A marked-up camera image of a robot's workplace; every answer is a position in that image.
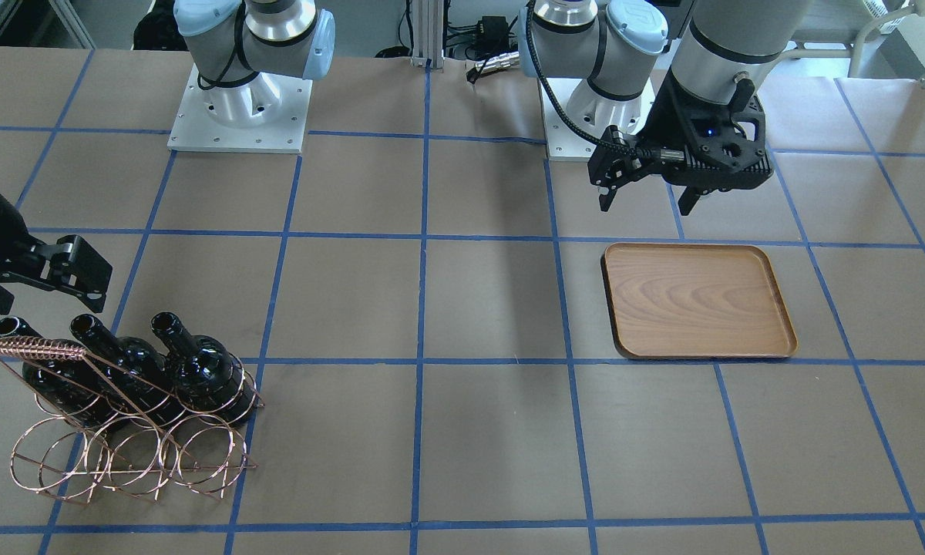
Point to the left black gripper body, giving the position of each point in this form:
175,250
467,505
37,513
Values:
672,116

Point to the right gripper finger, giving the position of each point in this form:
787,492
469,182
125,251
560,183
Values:
71,265

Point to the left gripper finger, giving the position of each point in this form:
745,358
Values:
615,162
689,198

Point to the dark wine bottle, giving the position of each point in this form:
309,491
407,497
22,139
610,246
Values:
207,378
135,372

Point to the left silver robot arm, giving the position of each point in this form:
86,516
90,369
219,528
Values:
725,53

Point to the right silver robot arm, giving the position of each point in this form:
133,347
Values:
253,64

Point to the wooden tray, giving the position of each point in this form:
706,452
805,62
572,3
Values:
695,301

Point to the dark wine bottle far end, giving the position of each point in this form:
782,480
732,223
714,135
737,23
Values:
72,387

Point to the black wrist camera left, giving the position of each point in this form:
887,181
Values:
753,166

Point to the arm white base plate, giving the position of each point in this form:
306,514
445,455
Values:
589,112
267,115

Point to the copper wire bottle basket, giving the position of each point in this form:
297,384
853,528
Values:
128,454

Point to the aluminium frame post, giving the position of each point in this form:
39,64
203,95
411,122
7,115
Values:
428,33

